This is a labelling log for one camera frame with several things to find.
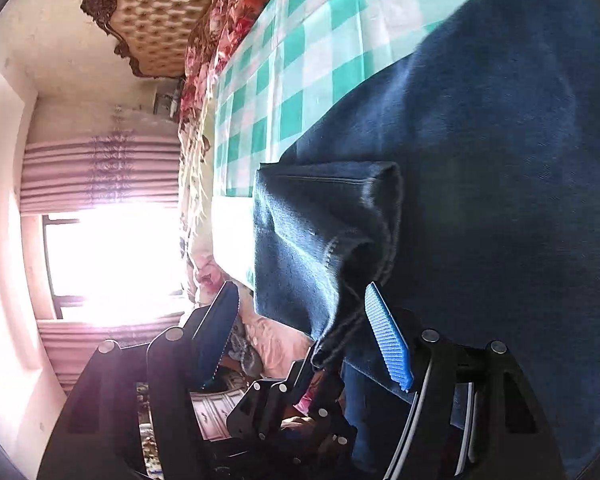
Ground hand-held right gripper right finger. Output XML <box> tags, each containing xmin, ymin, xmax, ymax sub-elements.
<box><xmin>364</xmin><ymin>281</ymin><xmax>567</xmax><ymax>480</ymax></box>

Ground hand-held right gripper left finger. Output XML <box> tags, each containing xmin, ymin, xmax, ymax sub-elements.
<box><xmin>37</xmin><ymin>280</ymin><xmax>241</xmax><ymax>480</ymax></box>

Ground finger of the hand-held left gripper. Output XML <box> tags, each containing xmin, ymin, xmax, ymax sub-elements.
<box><xmin>227</xmin><ymin>359</ymin><xmax>316</xmax><ymax>441</ymax></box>
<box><xmin>280</xmin><ymin>375</ymin><xmax>359</xmax><ymax>461</ymax></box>

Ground blue denim pants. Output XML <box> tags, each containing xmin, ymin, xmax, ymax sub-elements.
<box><xmin>252</xmin><ymin>0</ymin><xmax>600</xmax><ymax>480</ymax></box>

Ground white drawer cabinet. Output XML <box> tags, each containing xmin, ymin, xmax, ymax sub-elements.
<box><xmin>189</xmin><ymin>389</ymin><xmax>253</xmax><ymax>445</ymax></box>

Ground cream floral blanket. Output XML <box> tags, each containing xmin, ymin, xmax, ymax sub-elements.
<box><xmin>178</xmin><ymin>105</ymin><xmax>331</xmax><ymax>411</ymax></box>

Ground pink striped curtain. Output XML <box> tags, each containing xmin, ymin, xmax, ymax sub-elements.
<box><xmin>36</xmin><ymin>310</ymin><xmax>193</xmax><ymax>397</ymax></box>
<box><xmin>20</xmin><ymin>104</ymin><xmax>182</xmax><ymax>217</ymax></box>

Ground bright window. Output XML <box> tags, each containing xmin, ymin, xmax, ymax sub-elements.
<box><xmin>41</xmin><ymin>204</ymin><xmax>193</xmax><ymax>322</ymax></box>

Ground green white checked cloth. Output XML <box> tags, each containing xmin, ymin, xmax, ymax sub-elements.
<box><xmin>212</xmin><ymin>0</ymin><xmax>552</xmax><ymax>292</ymax></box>

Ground red floral quilt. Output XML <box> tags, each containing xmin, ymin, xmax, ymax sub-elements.
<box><xmin>179</xmin><ymin>0</ymin><xmax>301</xmax><ymax>128</ymax></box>

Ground tufted beige bed headboard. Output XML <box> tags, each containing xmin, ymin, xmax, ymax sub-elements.
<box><xmin>80</xmin><ymin>0</ymin><xmax>232</xmax><ymax>79</ymax></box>

